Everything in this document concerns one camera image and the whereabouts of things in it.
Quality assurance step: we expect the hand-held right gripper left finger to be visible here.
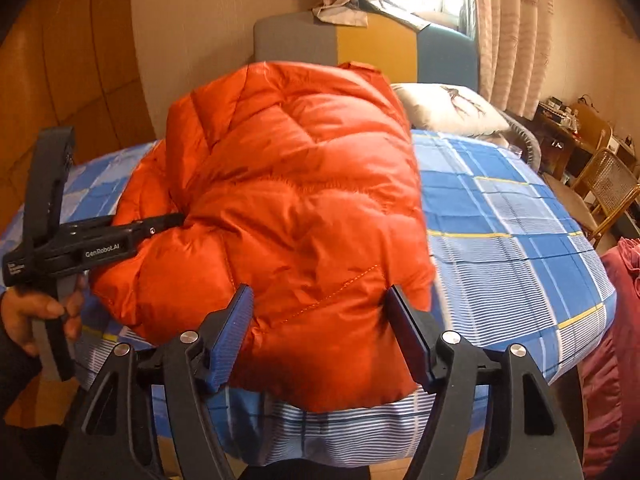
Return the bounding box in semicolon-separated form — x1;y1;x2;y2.
56;283;256;480

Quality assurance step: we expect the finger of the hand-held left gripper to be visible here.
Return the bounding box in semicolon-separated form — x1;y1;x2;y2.
132;212;187;250

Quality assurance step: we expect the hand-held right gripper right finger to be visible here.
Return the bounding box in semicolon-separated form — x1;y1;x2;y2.
385;284;583;480

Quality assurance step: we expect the orange down jacket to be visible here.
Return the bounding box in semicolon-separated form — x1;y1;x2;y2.
90;60;437;413

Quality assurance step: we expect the person's left forearm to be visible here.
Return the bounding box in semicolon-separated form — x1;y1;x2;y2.
0;330;46;426

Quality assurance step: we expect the person's left hand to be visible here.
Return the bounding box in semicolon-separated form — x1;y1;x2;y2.
0;274;87;357

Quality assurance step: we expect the bed with blue plaid sheet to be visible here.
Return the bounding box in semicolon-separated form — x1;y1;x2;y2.
0;127;617;463

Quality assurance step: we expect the wooden wardrobe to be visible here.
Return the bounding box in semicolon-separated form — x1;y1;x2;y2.
0;0;156;241

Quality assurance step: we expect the red fuzzy blanket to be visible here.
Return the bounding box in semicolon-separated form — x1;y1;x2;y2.
577;236;640;480

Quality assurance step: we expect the grey yellow blue headboard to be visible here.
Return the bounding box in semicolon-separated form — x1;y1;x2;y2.
253;10;480;98

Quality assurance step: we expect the white printed pillow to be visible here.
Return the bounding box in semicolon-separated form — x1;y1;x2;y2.
390;82;511;136

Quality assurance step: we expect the rattan wooden chair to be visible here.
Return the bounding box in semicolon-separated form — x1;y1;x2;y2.
542;147;640;248

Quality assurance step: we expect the wooden desk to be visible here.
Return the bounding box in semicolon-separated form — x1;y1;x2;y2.
532;97;613;181

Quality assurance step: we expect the desk clutter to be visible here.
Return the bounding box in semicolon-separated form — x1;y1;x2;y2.
537;96;576;121

